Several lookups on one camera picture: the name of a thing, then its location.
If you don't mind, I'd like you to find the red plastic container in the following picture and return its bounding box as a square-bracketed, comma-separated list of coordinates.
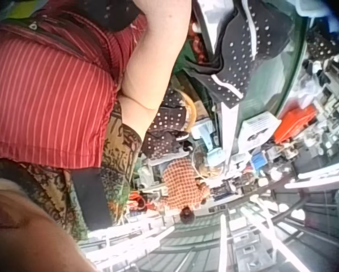
[127, 190, 148, 213]

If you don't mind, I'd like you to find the black white-dotted fabric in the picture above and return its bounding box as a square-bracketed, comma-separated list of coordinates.
[183, 0, 298, 109]

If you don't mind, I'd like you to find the red patterned cloth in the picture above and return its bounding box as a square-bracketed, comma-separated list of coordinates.
[188, 21, 208, 65]

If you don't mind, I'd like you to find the black dotted fabric piece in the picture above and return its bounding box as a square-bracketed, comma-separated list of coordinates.
[94, 0, 144, 32]

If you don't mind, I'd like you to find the white sewing machine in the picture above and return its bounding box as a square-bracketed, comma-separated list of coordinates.
[195, 0, 242, 159]

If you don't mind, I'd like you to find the blue small box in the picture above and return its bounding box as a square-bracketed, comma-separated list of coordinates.
[250, 151, 268, 172]

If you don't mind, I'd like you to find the white printed paper sheet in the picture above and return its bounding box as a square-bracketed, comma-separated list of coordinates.
[238, 112, 282, 151]

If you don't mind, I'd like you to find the light blue plastic device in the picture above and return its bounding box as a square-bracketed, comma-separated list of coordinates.
[191, 121, 228, 168]

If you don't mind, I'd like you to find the yellow round basket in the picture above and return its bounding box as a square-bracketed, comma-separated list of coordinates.
[179, 90, 200, 130]

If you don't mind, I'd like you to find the orange plastic box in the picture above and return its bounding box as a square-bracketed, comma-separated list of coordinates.
[272, 104, 319, 144]

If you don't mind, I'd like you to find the dark dotted cloth bundle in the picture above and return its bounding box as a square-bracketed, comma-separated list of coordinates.
[306, 28, 339, 61]

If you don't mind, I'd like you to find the heap of brown dotted fabric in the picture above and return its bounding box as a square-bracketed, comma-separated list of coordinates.
[142, 89, 194, 161]

